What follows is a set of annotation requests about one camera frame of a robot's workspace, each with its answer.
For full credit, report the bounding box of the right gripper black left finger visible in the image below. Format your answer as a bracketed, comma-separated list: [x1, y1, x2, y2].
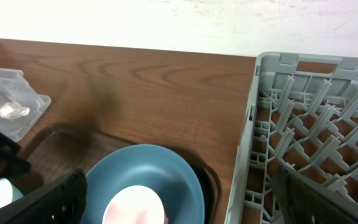
[0, 169, 87, 224]

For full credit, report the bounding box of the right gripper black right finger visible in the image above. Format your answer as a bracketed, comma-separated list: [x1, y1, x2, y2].
[272, 166, 358, 224]

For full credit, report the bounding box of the white napkin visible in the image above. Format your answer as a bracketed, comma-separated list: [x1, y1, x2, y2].
[0, 101, 30, 120]

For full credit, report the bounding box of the pink white cup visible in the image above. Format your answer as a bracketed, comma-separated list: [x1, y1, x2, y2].
[102, 185, 168, 224]

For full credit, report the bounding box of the grey dishwasher rack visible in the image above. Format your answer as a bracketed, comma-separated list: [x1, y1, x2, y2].
[225, 52, 358, 224]

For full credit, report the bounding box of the brown serving tray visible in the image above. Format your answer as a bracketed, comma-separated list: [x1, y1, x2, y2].
[12, 124, 220, 223]

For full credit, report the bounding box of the clear plastic bin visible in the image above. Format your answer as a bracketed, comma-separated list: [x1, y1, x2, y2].
[0, 68, 51, 142]

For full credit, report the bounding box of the dark blue plate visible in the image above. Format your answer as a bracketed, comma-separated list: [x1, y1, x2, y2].
[81, 144, 205, 224]

